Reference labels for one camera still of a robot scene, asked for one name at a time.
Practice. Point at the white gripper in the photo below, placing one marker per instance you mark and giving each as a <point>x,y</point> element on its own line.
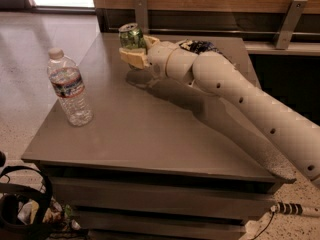
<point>159,57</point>

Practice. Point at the green soda can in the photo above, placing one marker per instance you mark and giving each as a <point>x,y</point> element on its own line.
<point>131,36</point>

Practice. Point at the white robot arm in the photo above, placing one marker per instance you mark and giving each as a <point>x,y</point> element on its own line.
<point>200,65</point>

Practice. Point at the blue chip bag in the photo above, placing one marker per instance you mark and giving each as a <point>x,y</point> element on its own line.
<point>191,48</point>

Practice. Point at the clear plastic water bottle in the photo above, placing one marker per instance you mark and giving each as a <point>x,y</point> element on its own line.
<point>68,85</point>

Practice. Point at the grey drawer cabinet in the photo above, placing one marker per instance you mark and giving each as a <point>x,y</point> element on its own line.
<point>145,168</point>

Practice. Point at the left metal bracket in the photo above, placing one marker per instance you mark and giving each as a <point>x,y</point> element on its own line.
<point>141,15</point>

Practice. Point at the metal bracket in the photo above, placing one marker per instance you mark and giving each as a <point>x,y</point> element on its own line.
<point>141,15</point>
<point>292,16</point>

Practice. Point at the right metal bracket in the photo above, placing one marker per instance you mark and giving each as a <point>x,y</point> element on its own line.
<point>292,16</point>

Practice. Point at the black bag with straps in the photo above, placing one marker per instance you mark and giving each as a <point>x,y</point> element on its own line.
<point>27,213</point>

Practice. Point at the striped cable connector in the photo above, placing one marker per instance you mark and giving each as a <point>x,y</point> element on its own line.
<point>295,209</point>

